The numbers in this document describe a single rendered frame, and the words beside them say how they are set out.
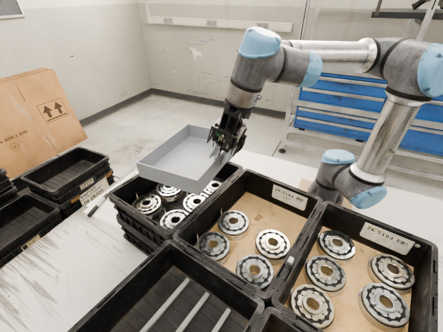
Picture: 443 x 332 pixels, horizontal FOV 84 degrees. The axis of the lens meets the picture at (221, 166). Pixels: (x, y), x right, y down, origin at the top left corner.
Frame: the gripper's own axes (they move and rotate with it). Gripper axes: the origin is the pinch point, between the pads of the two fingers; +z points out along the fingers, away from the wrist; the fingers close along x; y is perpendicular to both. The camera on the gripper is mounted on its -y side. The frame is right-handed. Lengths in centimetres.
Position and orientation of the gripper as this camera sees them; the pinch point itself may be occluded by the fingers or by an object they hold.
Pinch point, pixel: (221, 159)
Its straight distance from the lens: 72.5
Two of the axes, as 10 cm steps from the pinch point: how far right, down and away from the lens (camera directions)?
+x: 8.8, 4.5, -1.3
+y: -3.9, 5.4, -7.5
